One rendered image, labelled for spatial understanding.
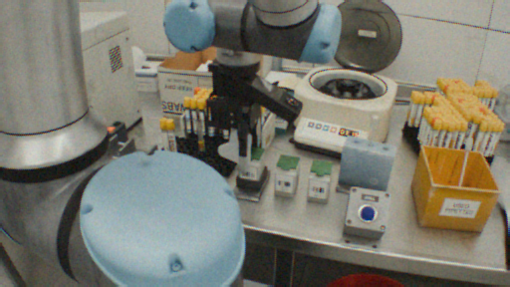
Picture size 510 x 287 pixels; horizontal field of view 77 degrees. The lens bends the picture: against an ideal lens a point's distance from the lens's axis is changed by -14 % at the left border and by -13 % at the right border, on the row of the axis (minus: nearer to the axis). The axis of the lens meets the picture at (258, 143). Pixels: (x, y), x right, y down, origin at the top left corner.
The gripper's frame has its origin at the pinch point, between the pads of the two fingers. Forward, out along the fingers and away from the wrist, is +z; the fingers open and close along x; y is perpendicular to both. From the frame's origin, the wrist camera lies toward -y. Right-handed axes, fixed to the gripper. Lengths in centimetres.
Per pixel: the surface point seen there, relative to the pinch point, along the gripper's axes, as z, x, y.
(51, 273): 94, -11, 105
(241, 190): 4.7, 3.6, 1.0
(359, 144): -3.9, -5.6, -19.7
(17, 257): 94, -11, 130
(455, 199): -1.3, 3.3, -38.3
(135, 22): -11, -57, 62
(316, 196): 4.6, 1.4, -13.2
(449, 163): -0.5, -9.5, -39.2
